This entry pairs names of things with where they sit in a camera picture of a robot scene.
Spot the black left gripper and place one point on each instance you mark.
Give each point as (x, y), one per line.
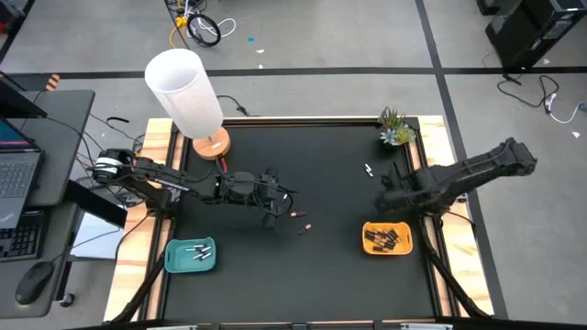
(270, 194)

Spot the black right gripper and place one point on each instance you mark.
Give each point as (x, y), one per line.
(403, 194)

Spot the yellow plastic bin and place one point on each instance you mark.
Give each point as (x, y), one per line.
(406, 247)

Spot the teal plastic bin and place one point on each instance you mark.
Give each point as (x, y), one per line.
(176, 263)

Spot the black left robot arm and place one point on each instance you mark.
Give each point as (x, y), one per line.
(174, 181)

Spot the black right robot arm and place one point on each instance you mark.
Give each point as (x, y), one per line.
(481, 172)

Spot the potted succulent plant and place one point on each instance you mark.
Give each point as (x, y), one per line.
(396, 133)

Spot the black table mat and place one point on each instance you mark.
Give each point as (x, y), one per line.
(298, 284)

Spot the white shade wooden base lamp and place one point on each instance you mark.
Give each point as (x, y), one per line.
(183, 91)

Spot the white paper sheet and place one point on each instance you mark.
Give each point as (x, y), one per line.
(98, 243)

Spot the black computer tower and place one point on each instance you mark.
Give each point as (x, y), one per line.
(536, 32)

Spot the black desk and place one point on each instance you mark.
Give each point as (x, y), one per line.
(69, 110)

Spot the black desk caster wheel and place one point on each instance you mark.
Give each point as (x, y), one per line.
(67, 300)

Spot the orange black striped block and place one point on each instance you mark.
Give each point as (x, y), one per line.
(52, 81)

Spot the black computer mouse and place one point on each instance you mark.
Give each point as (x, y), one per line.
(33, 282)

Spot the black keyboard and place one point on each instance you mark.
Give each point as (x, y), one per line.
(20, 238)

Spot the black laptop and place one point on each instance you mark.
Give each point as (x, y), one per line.
(18, 179)

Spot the black monitor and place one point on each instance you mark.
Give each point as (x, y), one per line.
(18, 103)

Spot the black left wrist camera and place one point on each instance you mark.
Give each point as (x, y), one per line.
(271, 173)

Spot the black aluminium table frame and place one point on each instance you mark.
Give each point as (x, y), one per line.
(298, 121)

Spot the black diagonal frame strut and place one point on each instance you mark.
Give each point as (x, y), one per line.
(142, 289)
(451, 284)

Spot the silver metal bracket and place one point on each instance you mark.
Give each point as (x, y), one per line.
(426, 326)
(172, 327)

